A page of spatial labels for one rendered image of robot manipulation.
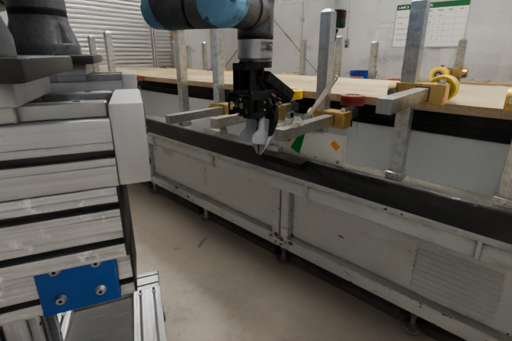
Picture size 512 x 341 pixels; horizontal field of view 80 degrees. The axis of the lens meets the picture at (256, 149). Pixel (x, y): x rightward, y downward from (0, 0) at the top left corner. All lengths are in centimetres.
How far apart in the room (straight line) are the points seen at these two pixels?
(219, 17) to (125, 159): 29
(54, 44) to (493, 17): 780
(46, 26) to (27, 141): 53
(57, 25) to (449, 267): 137
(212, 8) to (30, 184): 36
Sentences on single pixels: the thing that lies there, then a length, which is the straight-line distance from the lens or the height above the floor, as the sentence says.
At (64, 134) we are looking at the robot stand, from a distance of 35.
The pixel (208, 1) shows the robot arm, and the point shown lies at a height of 112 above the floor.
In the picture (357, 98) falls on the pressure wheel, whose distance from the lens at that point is 108.
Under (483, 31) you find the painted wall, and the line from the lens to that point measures 808.
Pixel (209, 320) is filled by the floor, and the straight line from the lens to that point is 144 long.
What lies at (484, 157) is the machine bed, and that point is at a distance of 112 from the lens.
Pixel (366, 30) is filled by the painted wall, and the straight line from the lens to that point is 857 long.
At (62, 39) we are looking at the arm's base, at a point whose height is 107.
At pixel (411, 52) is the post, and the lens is 89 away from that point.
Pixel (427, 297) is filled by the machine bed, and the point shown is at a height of 17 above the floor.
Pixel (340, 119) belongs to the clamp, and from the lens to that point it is 97.
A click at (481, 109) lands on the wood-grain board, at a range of 106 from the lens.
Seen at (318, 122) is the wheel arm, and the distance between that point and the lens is 90.
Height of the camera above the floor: 104
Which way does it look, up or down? 17 degrees down
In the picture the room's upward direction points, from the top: straight up
